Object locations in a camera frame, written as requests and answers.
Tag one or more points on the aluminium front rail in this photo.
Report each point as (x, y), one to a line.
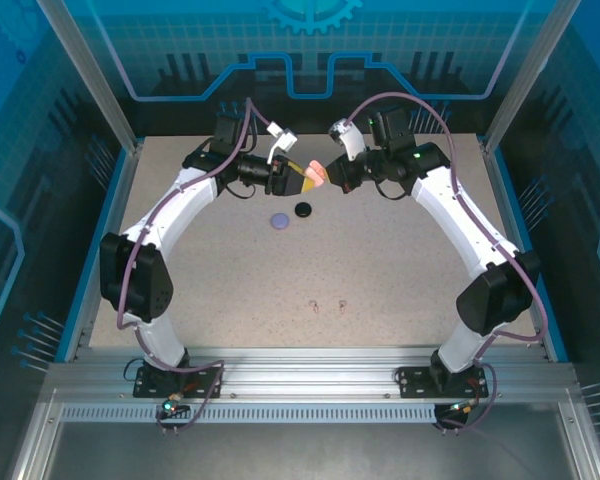
(305, 370)

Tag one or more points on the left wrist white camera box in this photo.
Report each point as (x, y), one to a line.
(282, 136)

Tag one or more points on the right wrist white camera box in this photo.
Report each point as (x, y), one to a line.
(350, 140)

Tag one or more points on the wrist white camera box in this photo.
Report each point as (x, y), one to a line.
(350, 140)
(282, 136)

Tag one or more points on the aluminium frame post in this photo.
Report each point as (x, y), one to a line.
(91, 75)
(527, 75)

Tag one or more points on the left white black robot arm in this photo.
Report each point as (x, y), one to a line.
(140, 280)

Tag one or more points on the blue table edge strip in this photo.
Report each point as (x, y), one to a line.
(511, 200)
(109, 200)

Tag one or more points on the pale pink earbud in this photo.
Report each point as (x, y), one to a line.
(313, 304)
(341, 304)

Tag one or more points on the pink round charging case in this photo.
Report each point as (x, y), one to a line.
(316, 175)

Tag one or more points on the lilac round charging case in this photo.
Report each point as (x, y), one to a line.
(280, 221)

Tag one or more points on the black round charging case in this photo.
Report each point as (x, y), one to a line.
(303, 209)

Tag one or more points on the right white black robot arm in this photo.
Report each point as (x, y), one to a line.
(495, 300)

